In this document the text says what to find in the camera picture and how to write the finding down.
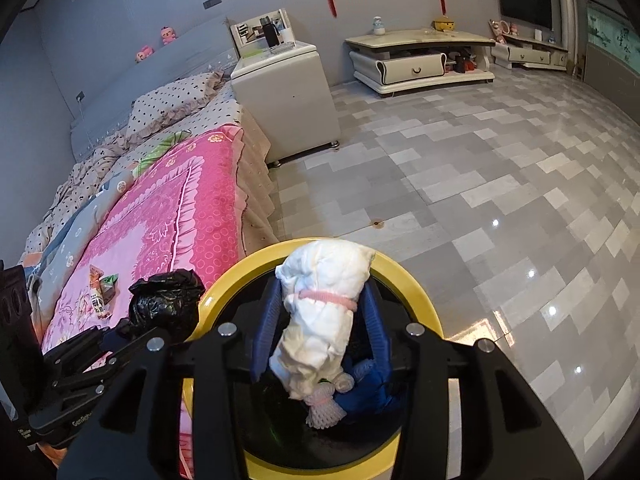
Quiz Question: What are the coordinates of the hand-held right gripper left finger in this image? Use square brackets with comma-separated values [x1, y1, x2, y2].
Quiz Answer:
[56, 272, 283, 480]

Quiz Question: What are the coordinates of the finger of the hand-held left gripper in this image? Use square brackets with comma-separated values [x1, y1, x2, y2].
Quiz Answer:
[27, 347, 133, 448]
[42, 325, 133, 378]

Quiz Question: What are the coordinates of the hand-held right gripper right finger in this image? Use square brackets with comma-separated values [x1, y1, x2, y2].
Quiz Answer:
[360, 277, 586, 480]

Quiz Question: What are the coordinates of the white cloth bundle pink band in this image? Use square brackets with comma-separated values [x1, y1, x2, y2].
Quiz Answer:
[269, 239, 376, 401]

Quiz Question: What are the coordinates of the yellow round waste bin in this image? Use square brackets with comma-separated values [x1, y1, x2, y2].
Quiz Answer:
[182, 237, 443, 480]

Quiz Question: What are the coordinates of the blue cloth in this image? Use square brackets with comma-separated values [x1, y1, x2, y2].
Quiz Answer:
[334, 355, 403, 416]

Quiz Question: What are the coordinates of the white foam fruit net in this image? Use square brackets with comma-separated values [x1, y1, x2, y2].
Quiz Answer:
[305, 372, 353, 430]

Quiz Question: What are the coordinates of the black plastic bag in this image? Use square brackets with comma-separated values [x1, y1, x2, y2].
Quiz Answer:
[128, 268, 206, 341]

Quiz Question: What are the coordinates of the white orange snack packet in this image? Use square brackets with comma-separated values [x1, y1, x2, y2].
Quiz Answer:
[89, 267, 110, 318]

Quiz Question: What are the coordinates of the small green carton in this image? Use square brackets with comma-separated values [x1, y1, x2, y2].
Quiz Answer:
[100, 272, 120, 303]

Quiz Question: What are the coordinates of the grey floral quilt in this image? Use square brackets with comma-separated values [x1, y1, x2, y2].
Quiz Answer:
[27, 170, 136, 301]

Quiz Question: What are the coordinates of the beige bed skirt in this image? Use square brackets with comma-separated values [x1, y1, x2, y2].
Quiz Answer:
[234, 110, 282, 257]

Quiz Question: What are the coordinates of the pink floral blanket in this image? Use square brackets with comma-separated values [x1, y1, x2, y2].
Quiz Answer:
[40, 126, 247, 476]

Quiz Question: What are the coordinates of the polka dot quilt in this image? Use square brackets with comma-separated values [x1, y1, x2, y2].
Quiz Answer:
[22, 130, 136, 261]

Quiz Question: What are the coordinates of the polka dot bedsheet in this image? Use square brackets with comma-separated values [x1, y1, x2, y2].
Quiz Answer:
[200, 82, 251, 136]

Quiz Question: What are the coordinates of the white nightstand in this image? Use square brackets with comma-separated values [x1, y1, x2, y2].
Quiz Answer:
[229, 8, 341, 166]

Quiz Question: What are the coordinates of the polka dot pillow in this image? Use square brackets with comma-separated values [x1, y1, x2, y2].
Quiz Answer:
[125, 71, 226, 141]

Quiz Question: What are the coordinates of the cream coffee table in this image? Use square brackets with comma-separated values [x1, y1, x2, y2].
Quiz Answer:
[345, 30, 497, 96]

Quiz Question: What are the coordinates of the grey bed headboard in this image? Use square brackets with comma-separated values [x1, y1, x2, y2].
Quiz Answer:
[70, 22, 238, 166]

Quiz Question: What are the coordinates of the black thermos bottle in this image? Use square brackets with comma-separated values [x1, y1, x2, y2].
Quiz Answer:
[260, 16, 281, 49]

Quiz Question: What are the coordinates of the cream television stand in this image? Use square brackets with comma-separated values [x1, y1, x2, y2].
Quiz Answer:
[490, 34, 571, 71]

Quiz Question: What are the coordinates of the pink doll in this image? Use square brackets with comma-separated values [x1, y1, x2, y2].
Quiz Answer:
[489, 19, 516, 43]

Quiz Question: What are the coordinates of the white standing air conditioner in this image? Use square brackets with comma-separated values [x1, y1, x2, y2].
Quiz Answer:
[557, 0, 578, 73]

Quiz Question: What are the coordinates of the fish tank cabinet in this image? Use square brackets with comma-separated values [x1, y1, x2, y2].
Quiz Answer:
[582, 0, 640, 96]

